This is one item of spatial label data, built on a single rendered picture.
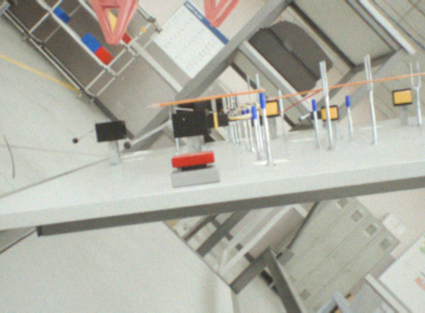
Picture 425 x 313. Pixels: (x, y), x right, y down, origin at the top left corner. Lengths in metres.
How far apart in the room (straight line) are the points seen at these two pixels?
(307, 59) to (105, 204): 1.43
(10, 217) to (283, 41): 1.45
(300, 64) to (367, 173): 1.35
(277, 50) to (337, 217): 6.15
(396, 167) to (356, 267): 7.47
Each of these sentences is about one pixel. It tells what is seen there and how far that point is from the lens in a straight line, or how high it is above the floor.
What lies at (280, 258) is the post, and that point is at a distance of 1.60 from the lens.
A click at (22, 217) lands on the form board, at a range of 0.57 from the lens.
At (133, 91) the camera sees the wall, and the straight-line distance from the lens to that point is 8.61.
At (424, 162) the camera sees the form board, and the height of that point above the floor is 1.28.
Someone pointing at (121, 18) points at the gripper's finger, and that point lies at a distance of 0.82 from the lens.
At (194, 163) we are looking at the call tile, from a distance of 0.56.
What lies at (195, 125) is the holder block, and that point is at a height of 1.13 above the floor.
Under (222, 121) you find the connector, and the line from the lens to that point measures 0.77.
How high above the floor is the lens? 1.15
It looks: 2 degrees down
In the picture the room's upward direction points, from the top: 45 degrees clockwise
